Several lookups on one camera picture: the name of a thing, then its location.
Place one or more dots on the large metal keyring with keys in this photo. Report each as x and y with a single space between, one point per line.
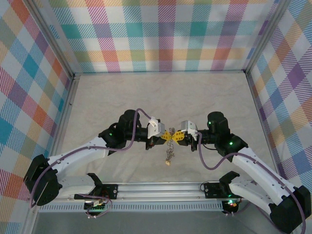
170 151

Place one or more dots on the yellow key tag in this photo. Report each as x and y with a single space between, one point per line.
167 163

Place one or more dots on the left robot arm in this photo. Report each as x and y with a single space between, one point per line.
78 152

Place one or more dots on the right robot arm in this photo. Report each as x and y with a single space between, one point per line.
256 168

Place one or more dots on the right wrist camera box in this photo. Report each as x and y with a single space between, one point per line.
189 128

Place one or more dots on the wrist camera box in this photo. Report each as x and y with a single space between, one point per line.
189 128
156 128

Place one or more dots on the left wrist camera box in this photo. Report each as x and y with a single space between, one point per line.
156 128

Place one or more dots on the aluminium table edge rail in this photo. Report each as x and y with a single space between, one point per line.
158 72
65 109
258 109

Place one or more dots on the aluminium mounting rail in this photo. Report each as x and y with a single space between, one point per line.
158 191

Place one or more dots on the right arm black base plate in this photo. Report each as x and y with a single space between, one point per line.
212 190

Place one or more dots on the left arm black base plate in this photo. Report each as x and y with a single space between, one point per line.
111 191

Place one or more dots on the aluminium corner post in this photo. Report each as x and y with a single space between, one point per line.
51 36
265 34

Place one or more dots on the aluminium frame leg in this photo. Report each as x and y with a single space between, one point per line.
291 229
29 219

